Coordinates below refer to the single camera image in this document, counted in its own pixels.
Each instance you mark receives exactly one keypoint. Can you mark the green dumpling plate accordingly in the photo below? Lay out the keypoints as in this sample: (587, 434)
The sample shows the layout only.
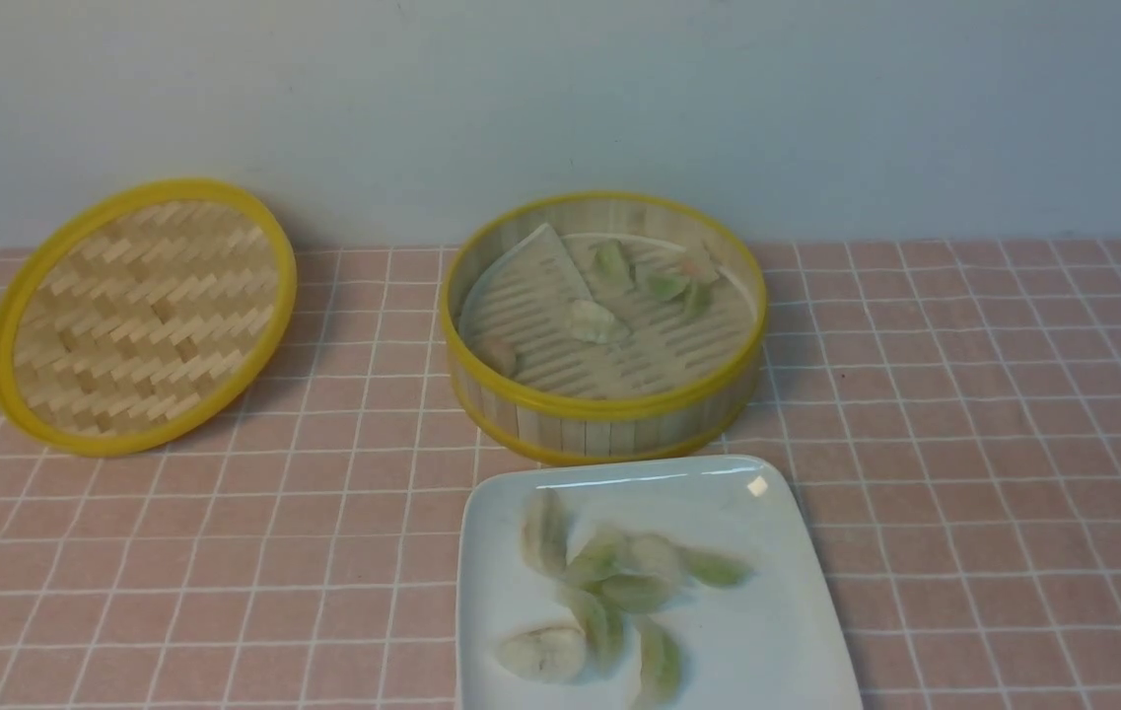
(635, 593)
(661, 666)

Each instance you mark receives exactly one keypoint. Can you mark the yellow-rimmed bamboo steamer lid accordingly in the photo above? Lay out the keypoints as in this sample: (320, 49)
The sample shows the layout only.
(144, 316)

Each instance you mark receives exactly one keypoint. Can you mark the pinkish dumpling steamer right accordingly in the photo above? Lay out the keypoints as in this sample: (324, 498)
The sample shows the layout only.
(700, 266)

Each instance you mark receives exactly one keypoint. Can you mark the green dumpling plate centre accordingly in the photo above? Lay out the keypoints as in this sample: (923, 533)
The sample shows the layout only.
(635, 593)

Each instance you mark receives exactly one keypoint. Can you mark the white steamer liner paper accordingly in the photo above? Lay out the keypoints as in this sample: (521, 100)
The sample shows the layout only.
(523, 297)

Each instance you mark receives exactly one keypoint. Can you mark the green dumpling on plate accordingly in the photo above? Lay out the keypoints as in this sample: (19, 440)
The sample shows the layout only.
(602, 624)

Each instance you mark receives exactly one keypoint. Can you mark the white square plate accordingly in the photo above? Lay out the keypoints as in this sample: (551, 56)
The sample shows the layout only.
(772, 641)

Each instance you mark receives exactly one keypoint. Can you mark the pale white dumpling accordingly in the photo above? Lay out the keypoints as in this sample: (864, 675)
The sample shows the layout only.
(544, 533)

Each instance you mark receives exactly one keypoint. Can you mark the green dumpling plate bottom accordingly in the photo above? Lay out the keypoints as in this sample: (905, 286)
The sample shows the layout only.
(661, 666)

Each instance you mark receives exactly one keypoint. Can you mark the pinkish dumpling steamer left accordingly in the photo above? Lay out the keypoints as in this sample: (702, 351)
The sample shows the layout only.
(499, 355)

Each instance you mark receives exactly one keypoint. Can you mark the yellow-rimmed bamboo steamer basket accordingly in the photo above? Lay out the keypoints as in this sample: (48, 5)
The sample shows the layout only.
(552, 429)

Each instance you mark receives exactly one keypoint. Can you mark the green dumpling steamer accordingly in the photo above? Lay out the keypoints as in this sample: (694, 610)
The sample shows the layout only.
(661, 286)
(613, 266)

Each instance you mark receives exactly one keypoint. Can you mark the pinkish dumpling steamer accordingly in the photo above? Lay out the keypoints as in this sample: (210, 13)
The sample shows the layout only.
(700, 266)
(499, 355)

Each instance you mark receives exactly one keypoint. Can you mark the green dumpling steamer back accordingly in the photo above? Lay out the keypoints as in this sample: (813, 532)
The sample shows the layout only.
(613, 266)

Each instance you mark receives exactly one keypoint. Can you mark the pale dumpling steamer centre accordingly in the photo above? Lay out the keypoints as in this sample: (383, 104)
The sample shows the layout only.
(588, 321)

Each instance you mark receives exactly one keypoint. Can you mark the white dumpling plate bottom-left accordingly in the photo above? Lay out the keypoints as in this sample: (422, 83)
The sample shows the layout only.
(552, 654)

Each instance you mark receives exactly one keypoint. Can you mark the green dumpling plate edge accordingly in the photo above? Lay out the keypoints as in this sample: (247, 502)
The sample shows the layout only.
(715, 569)

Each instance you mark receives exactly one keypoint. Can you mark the green dumpling steamer middle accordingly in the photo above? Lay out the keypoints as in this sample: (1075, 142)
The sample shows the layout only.
(661, 286)

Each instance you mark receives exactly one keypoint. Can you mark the pink checkered tablecloth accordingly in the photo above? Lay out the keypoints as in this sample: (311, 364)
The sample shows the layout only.
(948, 416)

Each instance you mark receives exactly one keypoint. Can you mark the white-green dumpling on plate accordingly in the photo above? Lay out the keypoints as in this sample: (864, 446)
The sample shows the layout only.
(612, 551)

